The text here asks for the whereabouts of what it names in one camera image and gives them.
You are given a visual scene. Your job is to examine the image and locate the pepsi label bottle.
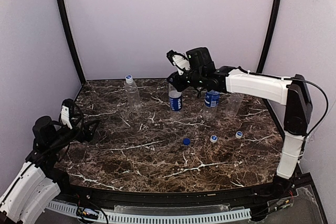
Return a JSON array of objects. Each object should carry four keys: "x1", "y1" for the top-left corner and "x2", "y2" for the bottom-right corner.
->
[{"x1": 168, "y1": 83, "x2": 183, "y2": 119}]

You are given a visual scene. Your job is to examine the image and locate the blue label water bottle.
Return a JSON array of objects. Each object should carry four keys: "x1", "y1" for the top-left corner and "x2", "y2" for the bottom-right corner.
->
[{"x1": 203, "y1": 90, "x2": 220, "y2": 121}]

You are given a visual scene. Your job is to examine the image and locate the clear plastic bottle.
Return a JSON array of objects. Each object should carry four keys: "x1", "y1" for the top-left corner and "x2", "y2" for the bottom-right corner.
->
[{"x1": 225, "y1": 93, "x2": 244, "y2": 118}]

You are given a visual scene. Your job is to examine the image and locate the solid blue bottle cap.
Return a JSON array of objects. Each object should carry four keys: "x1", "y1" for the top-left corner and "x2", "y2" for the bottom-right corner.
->
[{"x1": 183, "y1": 138, "x2": 191, "y2": 146}]

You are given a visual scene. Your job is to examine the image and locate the white blue bottle cap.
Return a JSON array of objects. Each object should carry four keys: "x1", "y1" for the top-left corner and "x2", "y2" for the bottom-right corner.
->
[{"x1": 235, "y1": 131, "x2": 243, "y2": 138}]

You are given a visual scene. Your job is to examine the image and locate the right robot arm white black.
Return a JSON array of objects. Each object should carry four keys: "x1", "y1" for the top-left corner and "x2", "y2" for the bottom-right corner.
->
[{"x1": 166, "y1": 47, "x2": 312, "y2": 179}]

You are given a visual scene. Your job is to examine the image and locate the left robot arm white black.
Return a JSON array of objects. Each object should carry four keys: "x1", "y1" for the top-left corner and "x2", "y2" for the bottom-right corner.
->
[{"x1": 1, "y1": 116, "x2": 100, "y2": 223}]

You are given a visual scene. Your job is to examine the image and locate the left camera black cable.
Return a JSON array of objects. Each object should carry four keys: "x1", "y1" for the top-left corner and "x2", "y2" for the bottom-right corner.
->
[{"x1": 34, "y1": 99, "x2": 86, "y2": 162}]

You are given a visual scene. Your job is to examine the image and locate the camera black cable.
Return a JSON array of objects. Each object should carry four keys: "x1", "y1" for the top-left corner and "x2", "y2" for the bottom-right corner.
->
[
  {"x1": 34, "y1": 99, "x2": 86, "y2": 162},
  {"x1": 291, "y1": 78, "x2": 329, "y2": 156}
]

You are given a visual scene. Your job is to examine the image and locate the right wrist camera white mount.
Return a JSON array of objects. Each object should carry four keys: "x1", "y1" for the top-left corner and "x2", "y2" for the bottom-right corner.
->
[{"x1": 166, "y1": 50, "x2": 191, "y2": 76}]

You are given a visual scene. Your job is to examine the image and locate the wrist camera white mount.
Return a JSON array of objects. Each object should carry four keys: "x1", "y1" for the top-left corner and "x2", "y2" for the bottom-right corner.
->
[
  {"x1": 59, "y1": 99, "x2": 75, "y2": 130},
  {"x1": 166, "y1": 50, "x2": 191, "y2": 76}
]

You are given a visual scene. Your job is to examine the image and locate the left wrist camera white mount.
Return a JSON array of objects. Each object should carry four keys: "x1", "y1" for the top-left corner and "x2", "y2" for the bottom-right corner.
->
[{"x1": 59, "y1": 99, "x2": 75, "y2": 130}]

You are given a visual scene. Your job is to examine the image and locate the white slotted cable duct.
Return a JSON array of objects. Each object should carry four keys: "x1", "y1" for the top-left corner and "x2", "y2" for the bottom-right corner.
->
[{"x1": 47, "y1": 200, "x2": 251, "y2": 224}]

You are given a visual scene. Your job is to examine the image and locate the right camera black cable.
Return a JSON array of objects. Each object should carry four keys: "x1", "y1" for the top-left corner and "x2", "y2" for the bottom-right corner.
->
[{"x1": 291, "y1": 78, "x2": 329, "y2": 156}]

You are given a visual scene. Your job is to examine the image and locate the right black frame post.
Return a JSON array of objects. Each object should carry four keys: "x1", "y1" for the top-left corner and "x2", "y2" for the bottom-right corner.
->
[{"x1": 256, "y1": 0, "x2": 281, "y2": 73}]

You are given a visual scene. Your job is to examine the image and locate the black frame post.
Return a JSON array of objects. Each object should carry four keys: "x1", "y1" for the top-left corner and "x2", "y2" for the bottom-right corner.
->
[
  {"x1": 56, "y1": 0, "x2": 86, "y2": 86},
  {"x1": 256, "y1": 0, "x2": 281, "y2": 73}
]

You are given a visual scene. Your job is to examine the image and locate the black front table rail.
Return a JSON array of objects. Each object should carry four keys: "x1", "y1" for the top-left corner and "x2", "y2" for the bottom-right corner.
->
[{"x1": 44, "y1": 166, "x2": 302, "y2": 211}]

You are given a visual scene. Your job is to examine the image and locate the left black frame post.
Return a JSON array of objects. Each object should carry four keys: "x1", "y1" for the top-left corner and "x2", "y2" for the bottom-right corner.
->
[{"x1": 56, "y1": 0, "x2": 86, "y2": 86}]

